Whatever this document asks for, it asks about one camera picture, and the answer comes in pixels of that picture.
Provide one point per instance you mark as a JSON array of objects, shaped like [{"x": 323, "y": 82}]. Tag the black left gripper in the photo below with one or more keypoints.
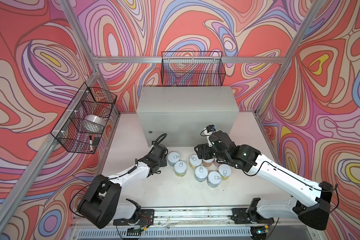
[{"x": 164, "y": 161}]

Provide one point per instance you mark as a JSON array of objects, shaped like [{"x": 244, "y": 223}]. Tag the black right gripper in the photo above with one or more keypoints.
[{"x": 205, "y": 147}]

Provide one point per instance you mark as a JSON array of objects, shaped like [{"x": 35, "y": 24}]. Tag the teal label can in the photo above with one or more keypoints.
[{"x": 172, "y": 158}]

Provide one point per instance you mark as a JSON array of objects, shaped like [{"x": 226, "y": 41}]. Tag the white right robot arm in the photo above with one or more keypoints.
[{"x": 309, "y": 202}]

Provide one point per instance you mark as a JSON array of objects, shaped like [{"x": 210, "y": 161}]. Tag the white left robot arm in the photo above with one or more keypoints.
[{"x": 100, "y": 204}]

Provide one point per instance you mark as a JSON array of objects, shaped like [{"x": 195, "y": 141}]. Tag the orange label can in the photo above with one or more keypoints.
[{"x": 207, "y": 163}]

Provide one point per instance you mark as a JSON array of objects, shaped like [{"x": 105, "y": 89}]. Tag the yellow can right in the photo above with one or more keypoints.
[{"x": 225, "y": 171}]

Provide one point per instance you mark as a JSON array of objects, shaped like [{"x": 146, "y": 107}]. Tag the yellow green label can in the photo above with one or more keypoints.
[{"x": 195, "y": 162}]

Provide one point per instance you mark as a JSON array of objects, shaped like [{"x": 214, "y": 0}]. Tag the light blue can front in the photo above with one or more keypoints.
[{"x": 214, "y": 179}]

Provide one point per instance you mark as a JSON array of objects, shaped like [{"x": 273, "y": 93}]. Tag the blue label can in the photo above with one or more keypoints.
[{"x": 201, "y": 174}]

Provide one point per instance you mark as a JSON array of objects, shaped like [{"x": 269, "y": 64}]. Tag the grey metal cabinet box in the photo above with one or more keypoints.
[{"x": 183, "y": 112}]

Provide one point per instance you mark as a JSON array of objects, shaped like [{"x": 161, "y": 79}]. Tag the black marker pen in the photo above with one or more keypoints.
[{"x": 91, "y": 144}]

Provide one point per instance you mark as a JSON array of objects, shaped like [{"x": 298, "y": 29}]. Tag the white tape roll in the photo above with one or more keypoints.
[{"x": 93, "y": 124}]

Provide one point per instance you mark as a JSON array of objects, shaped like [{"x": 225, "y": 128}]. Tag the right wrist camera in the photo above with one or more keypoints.
[{"x": 210, "y": 129}]

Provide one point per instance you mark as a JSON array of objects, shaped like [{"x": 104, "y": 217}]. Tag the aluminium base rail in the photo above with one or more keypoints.
[{"x": 195, "y": 223}]

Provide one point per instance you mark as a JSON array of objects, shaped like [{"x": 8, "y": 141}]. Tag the black wire basket left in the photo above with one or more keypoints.
[{"x": 82, "y": 130}]

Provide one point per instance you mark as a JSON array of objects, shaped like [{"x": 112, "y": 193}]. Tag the black wire basket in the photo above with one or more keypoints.
[
  {"x": 192, "y": 69},
  {"x": 82, "y": 130}
]

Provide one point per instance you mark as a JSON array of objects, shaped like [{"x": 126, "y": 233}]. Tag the black wire basket back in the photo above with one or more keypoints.
[{"x": 192, "y": 69}]

